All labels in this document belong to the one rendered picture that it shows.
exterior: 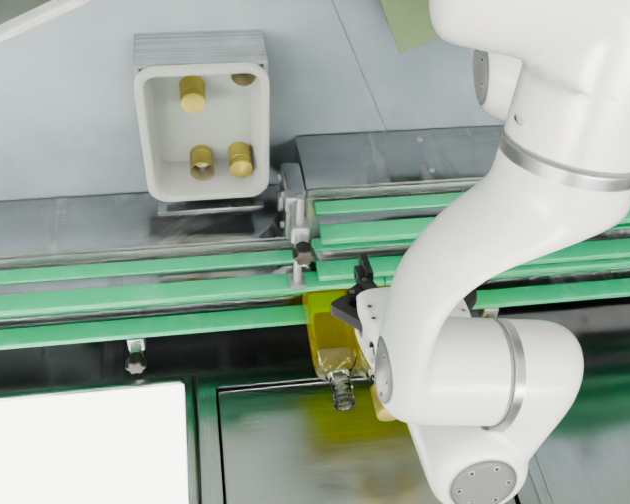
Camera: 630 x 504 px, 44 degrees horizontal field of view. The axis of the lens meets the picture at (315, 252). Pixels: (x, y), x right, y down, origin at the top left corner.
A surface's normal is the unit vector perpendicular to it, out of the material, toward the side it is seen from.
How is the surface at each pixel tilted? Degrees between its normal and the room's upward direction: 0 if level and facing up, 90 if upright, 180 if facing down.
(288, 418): 90
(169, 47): 90
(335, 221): 90
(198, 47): 90
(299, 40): 0
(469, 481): 16
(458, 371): 54
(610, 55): 32
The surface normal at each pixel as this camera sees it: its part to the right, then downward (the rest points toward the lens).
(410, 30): 0.07, 0.72
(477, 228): -0.57, -0.43
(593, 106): -0.35, 0.43
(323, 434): 0.06, -0.69
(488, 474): 0.15, 0.47
